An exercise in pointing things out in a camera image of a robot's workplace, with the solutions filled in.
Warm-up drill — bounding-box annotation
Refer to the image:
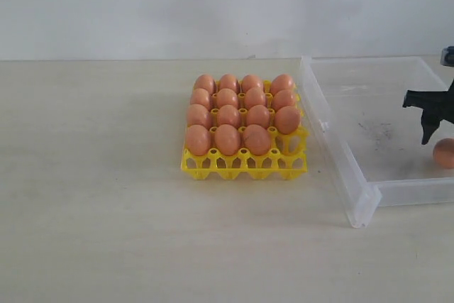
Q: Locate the brown egg packed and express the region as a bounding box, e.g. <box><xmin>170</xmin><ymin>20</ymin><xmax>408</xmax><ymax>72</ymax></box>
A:
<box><xmin>193</xmin><ymin>74</ymin><xmax>216</xmax><ymax>95</ymax></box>
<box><xmin>270</xmin><ymin>74</ymin><xmax>294</xmax><ymax>96</ymax></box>
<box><xmin>241</xmin><ymin>74</ymin><xmax>264</xmax><ymax>93</ymax></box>
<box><xmin>218</xmin><ymin>74</ymin><xmax>240</xmax><ymax>94</ymax></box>

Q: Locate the yellow plastic egg tray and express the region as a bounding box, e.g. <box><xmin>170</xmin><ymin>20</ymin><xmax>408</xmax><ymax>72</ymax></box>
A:
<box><xmin>180</xmin><ymin>123</ymin><xmax>309</xmax><ymax>180</ymax></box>

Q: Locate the brown egg back row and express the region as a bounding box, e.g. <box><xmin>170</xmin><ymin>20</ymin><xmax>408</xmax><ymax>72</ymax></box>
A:
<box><xmin>272</xmin><ymin>89</ymin><xmax>297</xmax><ymax>111</ymax></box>

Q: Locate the clear plastic bin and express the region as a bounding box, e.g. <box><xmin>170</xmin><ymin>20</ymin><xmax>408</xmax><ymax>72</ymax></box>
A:
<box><xmin>297</xmin><ymin>57</ymin><xmax>453</xmax><ymax>228</ymax></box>

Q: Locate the brown egg second row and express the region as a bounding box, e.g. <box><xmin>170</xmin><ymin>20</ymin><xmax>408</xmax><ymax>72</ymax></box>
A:
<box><xmin>274</xmin><ymin>106</ymin><xmax>301</xmax><ymax>135</ymax></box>

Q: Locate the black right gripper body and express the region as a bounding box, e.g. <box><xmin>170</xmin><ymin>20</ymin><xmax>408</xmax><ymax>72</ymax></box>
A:
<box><xmin>438</xmin><ymin>81</ymin><xmax>454</xmax><ymax>122</ymax></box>

